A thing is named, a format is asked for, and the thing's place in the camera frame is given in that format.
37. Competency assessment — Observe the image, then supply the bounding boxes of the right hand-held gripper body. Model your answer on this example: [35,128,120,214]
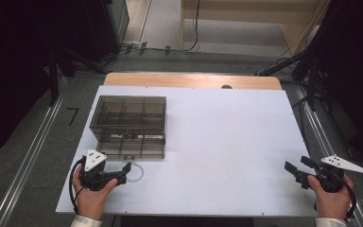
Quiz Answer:
[295,153,363,194]

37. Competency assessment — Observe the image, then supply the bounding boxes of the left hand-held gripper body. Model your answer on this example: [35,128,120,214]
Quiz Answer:
[80,148,129,192]

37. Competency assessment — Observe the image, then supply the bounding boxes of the white bead bracelet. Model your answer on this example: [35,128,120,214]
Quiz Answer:
[126,162,146,183]

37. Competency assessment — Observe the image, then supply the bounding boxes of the smoky transparent compartment box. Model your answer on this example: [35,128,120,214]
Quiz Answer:
[89,95,167,161]

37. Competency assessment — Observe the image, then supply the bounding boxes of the person's right hand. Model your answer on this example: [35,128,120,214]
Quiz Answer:
[306,173,355,221]

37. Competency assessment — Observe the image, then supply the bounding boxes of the person's left hand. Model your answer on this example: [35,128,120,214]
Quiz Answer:
[72,165,119,221]

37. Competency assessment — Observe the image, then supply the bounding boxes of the white board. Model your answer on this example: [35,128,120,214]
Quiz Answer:
[55,84,319,218]

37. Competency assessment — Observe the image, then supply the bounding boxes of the black tripod stand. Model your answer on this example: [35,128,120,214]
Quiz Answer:
[256,0,357,112]

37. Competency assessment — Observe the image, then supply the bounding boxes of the wooden table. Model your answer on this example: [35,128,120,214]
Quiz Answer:
[102,72,283,91]

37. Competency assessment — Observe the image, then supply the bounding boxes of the black cabinet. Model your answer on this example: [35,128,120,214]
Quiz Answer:
[51,0,130,63]

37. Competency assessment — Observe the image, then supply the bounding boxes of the light wooden shelf unit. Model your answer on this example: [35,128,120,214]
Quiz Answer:
[179,0,330,56]

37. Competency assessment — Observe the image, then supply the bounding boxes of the metal floor rail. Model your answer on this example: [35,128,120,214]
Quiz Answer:
[294,84,363,227]
[0,77,70,227]

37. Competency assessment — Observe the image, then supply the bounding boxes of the right hand-held gripper black cable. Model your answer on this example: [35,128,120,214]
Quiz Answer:
[336,175,358,220]

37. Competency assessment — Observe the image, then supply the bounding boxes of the hand-held gripper black cable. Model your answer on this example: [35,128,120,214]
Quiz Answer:
[68,156,87,216]
[336,175,358,220]

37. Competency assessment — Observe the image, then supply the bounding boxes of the left hand-held gripper black cable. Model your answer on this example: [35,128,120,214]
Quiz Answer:
[68,156,87,216]

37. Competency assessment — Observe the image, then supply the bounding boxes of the black floor cable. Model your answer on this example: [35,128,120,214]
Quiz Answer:
[100,0,201,69]

